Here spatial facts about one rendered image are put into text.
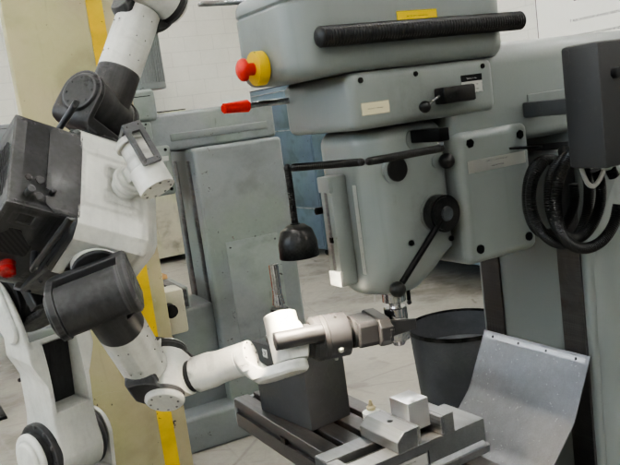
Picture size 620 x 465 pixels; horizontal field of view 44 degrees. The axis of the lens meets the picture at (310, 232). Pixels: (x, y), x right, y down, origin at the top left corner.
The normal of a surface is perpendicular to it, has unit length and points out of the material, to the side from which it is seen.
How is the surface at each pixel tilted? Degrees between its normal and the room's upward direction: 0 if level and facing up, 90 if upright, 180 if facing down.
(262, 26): 90
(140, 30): 90
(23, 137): 60
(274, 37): 90
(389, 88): 90
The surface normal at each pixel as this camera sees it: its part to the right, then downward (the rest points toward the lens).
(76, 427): 0.74, -0.15
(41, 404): -0.62, 0.20
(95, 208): 0.59, -0.52
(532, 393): -0.82, -0.29
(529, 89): 0.50, 0.07
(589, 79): -0.86, 0.19
